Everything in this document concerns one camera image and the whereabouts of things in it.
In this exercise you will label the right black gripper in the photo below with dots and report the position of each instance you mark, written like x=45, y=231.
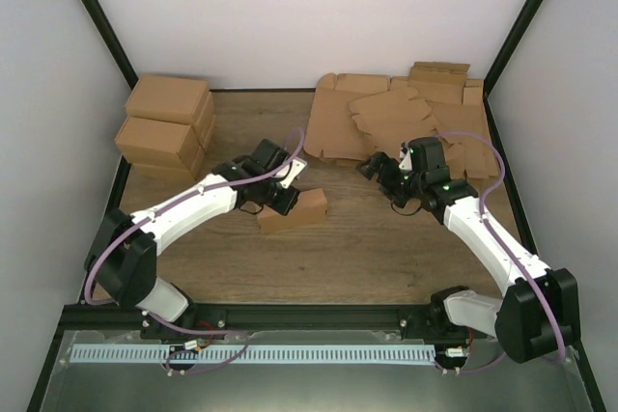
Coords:
x=379, y=160

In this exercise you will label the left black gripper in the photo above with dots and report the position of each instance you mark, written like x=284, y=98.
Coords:
x=284, y=206

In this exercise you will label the cardboard box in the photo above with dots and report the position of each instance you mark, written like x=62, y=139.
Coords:
x=163, y=144
x=159, y=171
x=172, y=99
x=310, y=209

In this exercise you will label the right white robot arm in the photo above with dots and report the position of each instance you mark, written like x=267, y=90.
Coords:
x=537, y=312

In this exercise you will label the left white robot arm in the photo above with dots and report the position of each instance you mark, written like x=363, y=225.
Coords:
x=123, y=256

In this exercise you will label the stack of flat cardboard blanks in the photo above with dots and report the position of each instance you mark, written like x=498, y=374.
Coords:
x=329, y=135

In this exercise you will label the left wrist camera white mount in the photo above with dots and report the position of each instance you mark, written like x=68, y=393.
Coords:
x=287, y=176

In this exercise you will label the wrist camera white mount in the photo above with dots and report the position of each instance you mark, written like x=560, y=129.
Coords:
x=287, y=176
x=405, y=155

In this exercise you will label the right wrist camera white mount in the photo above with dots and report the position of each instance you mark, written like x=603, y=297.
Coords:
x=405, y=155

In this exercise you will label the black aluminium frame rail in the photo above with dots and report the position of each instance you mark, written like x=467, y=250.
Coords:
x=412, y=321

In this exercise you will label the light blue slotted cable duct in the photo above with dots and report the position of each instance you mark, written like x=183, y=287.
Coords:
x=261, y=354

